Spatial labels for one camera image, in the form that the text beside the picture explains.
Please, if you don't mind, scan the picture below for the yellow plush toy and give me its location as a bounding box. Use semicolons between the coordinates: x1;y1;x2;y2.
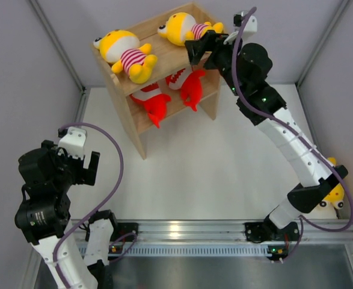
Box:
93;30;158;84
316;157;346;216
158;12;224;46

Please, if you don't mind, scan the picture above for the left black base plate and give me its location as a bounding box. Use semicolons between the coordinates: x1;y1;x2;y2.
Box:
110;222;139;242

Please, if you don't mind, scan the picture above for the grey slotted cable duct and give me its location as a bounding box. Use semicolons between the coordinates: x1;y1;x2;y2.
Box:
76;244;273;257

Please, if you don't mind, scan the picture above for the red shark plush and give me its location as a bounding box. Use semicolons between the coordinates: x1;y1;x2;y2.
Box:
130;82;171;128
165;66;206;111

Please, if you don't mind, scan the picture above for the aluminium mounting rail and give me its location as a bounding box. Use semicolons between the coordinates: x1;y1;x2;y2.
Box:
70;219;353;241

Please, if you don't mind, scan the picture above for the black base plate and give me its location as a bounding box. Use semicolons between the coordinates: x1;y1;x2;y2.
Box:
244;221;299;243
110;222;139;242

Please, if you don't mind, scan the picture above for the wooden two-tier shelf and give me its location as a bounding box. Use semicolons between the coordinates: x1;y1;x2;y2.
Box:
91;3;220;156

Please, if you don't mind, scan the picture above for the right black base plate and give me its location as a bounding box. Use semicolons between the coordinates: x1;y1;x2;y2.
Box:
244;221;299;243

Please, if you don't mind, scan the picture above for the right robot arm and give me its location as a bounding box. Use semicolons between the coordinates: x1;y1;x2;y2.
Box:
185;31;348;242

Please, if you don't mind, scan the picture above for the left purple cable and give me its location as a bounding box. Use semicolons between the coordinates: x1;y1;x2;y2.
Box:
52;122;138;288

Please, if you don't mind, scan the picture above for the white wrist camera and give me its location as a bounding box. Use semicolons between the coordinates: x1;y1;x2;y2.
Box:
224;10;258;44
58;126;87;160

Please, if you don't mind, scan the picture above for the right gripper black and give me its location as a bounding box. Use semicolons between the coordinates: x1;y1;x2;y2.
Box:
185;31;246;97

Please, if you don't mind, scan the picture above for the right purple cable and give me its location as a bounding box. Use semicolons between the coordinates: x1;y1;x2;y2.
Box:
232;6;353;263

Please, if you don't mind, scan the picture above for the purple cable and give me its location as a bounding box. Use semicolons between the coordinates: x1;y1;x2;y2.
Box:
232;6;353;263
52;122;138;288

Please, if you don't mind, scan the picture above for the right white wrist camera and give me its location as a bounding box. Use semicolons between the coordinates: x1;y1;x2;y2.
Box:
224;10;258;44

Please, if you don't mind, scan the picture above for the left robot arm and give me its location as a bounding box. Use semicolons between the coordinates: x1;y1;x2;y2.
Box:
14;140;120;288

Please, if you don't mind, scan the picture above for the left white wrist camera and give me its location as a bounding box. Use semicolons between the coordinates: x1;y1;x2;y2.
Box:
58;126;87;160

